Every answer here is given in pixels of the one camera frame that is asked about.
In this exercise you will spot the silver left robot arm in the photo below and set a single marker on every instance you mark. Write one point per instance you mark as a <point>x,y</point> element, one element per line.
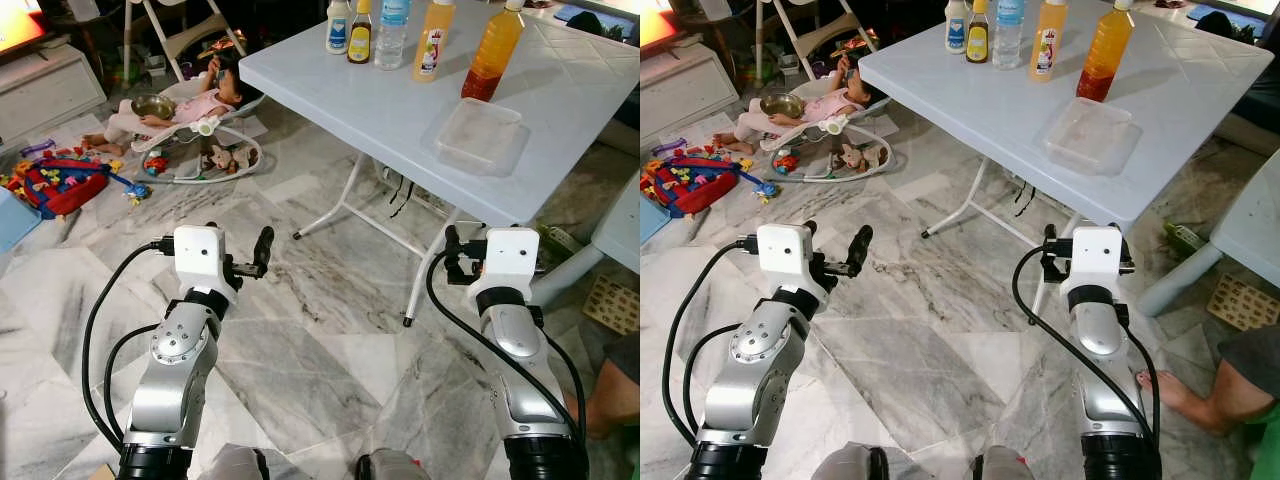
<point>180,380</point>
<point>745,380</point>

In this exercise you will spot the brown stuffed toy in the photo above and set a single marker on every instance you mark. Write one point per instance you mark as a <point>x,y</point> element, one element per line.
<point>225,158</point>
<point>855,157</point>

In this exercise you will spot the green power strip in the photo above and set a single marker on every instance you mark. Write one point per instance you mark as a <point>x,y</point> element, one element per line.
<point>562,240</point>
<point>1185,236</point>

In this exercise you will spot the clear plastic food container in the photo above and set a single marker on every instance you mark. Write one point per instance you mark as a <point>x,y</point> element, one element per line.
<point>1092,138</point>
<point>480,138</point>

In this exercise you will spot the white baby bouncer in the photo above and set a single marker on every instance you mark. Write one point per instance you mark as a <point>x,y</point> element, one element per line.
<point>795,135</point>
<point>170,138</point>

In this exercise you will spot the baby in pink clothes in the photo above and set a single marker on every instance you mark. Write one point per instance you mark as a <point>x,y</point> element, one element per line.
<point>205,105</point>
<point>830,103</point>

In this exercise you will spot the steel bowl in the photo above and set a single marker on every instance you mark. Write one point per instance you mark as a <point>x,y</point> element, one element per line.
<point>782,104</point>
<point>153,106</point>

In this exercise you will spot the white plastic stool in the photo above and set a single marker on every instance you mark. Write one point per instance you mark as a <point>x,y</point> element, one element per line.
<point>620,230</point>
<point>1250,220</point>

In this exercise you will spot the white plastic folding table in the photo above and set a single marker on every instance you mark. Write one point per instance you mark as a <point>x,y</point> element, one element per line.
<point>1180,100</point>
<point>560,90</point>

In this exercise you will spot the light blue box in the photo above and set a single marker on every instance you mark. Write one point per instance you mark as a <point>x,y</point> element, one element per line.
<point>15,220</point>
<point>652,220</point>

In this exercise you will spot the purple toy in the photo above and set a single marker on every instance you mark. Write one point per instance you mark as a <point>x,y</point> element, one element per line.
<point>38,147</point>
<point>670,145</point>

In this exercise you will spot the orange red drink bottle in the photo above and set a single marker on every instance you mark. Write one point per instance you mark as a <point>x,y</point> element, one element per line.
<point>492,55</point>
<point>1105,55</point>

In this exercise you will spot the white low cabinet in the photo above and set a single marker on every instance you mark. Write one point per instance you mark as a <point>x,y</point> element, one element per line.
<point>40,95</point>
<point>685,90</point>

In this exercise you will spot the yellow labelled juice bottle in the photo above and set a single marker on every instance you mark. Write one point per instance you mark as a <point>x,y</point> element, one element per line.
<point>432,45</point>
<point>1048,45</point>

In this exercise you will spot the person's bare leg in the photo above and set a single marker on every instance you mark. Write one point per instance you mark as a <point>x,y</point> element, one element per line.
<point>1230,385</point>
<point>610,395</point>

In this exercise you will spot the grey left robot leg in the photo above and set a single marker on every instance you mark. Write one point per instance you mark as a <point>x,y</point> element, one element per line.
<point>230,465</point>
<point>850,465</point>

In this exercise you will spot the grey robot leg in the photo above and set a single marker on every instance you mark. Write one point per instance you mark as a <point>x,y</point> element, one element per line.
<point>1002,466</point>
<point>850,465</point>
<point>230,465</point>
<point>392,468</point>

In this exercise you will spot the grey right robot leg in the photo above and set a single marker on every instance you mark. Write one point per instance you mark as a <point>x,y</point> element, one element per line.
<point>392,468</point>
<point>1002,466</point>

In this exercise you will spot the clear water bottle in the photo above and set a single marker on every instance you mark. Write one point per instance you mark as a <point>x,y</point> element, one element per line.
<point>1009,35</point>
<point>391,35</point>

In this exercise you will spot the dark sauce bottle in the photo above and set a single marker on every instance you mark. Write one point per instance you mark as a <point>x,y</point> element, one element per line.
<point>359,40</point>
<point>978,40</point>

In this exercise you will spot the small white bottle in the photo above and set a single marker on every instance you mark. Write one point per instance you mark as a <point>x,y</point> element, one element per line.
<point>957,30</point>
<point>338,30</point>

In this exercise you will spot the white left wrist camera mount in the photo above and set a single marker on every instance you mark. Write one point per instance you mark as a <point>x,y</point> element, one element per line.
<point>195,255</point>
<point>780,255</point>

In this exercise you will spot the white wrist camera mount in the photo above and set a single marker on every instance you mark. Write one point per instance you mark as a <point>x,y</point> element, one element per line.
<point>510,260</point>
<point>1095,255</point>
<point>195,255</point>
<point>780,255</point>

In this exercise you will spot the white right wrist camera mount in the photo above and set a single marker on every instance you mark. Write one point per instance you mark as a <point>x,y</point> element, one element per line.
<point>1095,255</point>
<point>510,260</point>

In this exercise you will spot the beige folding chair frame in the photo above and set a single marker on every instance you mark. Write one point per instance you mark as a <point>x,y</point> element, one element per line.
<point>195,30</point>
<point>820,30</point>

